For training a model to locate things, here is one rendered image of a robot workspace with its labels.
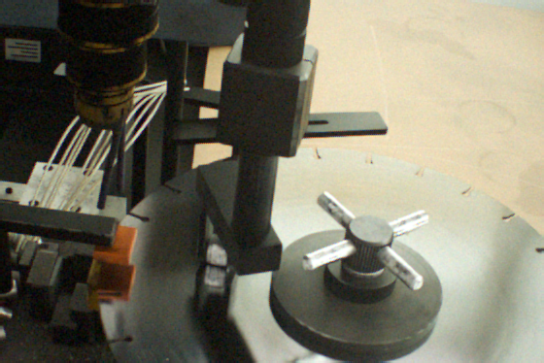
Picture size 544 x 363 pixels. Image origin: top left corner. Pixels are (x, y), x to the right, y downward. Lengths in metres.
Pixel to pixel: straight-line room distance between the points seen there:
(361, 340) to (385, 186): 0.18
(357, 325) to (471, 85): 0.76
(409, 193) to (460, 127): 0.49
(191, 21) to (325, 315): 0.27
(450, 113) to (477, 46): 0.21
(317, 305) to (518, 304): 0.14
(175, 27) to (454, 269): 0.28
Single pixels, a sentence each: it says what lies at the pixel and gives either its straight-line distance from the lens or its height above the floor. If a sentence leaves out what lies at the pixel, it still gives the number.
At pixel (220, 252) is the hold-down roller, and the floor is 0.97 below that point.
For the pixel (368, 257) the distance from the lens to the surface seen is 0.61.
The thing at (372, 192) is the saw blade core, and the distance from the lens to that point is 0.74.
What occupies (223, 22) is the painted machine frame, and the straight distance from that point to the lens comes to 0.77.
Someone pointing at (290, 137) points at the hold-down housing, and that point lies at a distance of 0.52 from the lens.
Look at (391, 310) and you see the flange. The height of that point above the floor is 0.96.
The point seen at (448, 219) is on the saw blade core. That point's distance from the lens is 0.73.
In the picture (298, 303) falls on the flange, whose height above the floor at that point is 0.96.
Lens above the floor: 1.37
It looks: 36 degrees down
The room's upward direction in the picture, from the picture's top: 8 degrees clockwise
